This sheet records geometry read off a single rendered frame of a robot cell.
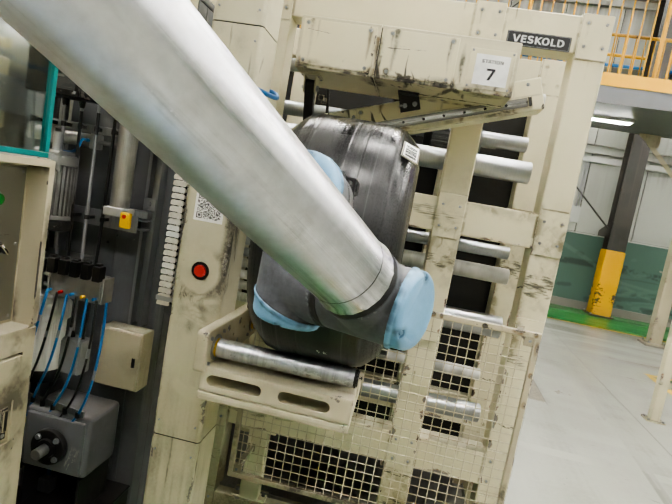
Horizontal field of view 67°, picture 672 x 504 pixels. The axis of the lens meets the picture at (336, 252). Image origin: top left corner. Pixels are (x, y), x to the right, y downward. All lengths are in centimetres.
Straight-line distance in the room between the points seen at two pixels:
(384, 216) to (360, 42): 66
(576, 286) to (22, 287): 1001
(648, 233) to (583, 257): 121
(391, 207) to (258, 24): 56
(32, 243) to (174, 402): 51
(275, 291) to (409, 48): 101
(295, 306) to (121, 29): 38
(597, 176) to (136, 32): 1055
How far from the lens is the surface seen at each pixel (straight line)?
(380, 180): 101
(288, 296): 61
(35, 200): 128
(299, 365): 119
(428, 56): 150
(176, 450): 146
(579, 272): 1065
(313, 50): 153
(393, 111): 161
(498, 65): 150
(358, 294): 49
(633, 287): 1095
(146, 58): 32
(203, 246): 129
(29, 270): 131
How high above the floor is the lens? 130
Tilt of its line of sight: 6 degrees down
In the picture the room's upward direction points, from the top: 10 degrees clockwise
